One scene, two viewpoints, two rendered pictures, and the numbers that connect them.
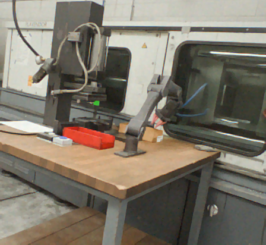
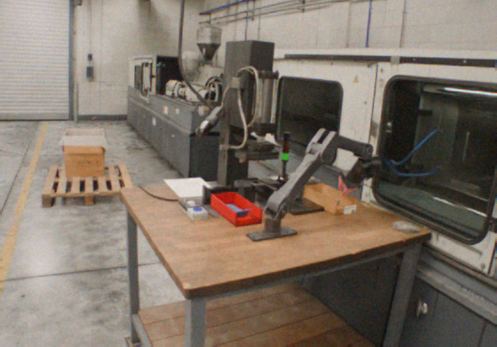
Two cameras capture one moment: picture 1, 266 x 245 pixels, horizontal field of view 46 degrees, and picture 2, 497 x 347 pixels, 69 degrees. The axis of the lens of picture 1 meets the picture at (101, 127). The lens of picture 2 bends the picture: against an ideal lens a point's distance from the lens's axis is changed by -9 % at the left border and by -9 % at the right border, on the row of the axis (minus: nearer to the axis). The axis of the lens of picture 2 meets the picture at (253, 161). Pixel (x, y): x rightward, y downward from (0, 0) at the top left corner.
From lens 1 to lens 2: 72 cm
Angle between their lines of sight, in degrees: 24
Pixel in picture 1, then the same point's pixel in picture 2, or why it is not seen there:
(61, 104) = (233, 160)
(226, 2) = not seen: outside the picture
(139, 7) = (413, 13)
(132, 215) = (339, 296)
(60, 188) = not seen: hidden behind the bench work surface
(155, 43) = (366, 76)
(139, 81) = (351, 125)
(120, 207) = (192, 306)
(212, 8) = not seen: outside the picture
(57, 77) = (227, 129)
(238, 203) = (450, 305)
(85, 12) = (247, 53)
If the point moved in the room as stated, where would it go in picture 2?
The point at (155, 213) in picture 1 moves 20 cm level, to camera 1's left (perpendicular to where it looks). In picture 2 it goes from (362, 299) to (328, 290)
